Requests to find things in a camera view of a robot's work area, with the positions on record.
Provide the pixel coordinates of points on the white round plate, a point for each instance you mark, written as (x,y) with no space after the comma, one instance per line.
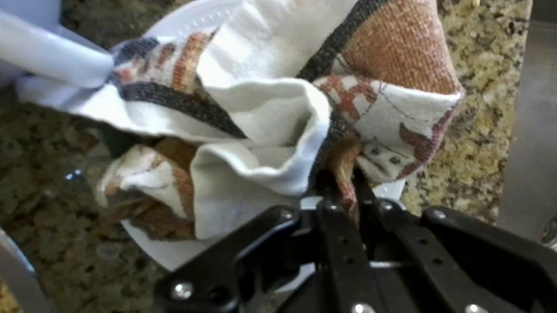
(234,246)

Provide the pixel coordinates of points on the stainless steel sink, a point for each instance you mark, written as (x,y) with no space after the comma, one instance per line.
(530,187)

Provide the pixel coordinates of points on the patterned kitchen towel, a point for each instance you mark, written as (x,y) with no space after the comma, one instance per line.
(241,119)

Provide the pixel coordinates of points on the white green patterned bowl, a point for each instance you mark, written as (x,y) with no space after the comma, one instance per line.
(32,41)

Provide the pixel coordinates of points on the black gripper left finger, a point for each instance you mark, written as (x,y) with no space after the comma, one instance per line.
(345,265)

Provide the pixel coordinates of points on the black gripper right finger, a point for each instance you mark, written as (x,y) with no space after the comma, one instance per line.
(450,288)

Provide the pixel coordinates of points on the steel bowl with cereal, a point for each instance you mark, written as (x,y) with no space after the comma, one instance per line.
(22,277)

